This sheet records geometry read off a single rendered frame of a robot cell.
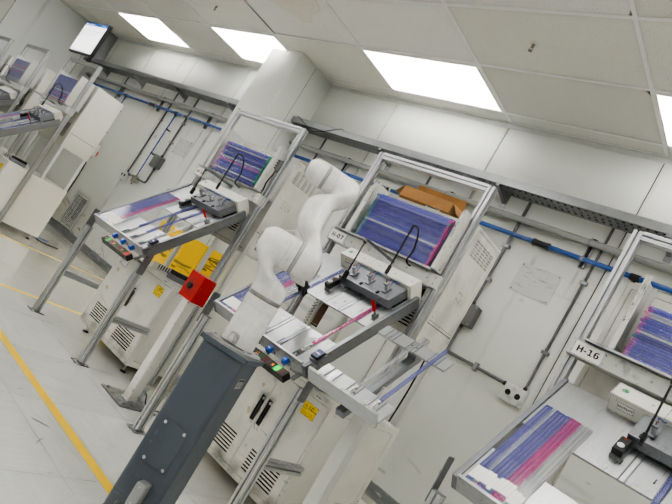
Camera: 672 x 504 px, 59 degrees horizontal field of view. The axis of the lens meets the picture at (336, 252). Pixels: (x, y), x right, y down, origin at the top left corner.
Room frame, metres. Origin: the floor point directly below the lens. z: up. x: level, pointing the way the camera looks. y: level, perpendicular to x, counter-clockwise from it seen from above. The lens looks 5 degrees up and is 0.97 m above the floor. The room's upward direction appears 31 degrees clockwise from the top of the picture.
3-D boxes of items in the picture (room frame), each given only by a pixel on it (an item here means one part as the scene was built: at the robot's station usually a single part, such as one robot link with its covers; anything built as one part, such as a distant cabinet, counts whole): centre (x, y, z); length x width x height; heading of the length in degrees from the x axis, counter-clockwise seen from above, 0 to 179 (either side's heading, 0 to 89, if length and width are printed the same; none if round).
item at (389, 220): (3.03, -0.26, 1.52); 0.51 x 0.13 x 0.27; 48
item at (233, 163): (4.14, 0.77, 0.95); 1.35 x 0.82 x 1.90; 138
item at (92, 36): (6.16, 3.32, 2.10); 0.58 x 0.14 x 0.41; 48
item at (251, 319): (2.02, 0.13, 0.79); 0.19 x 0.19 x 0.18
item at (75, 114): (6.27, 3.23, 0.95); 1.36 x 0.82 x 1.90; 138
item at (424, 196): (3.33, -0.38, 1.82); 0.68 x 0.30 x 0.20; 48
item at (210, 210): (3.98, 0.90, 0.66); 1.01 x 0.73 x 1.31; 138
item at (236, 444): (3.16, -0.30, 0.31); 0.70 x 0.65 x 0.62; 48
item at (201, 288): (3.29, 0.55, 0.39); 0.24 x 0.24 x 0.78; 48
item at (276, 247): (2.02, 0.16, 1.00); 0.19 x 0.12 x 0.24; 95
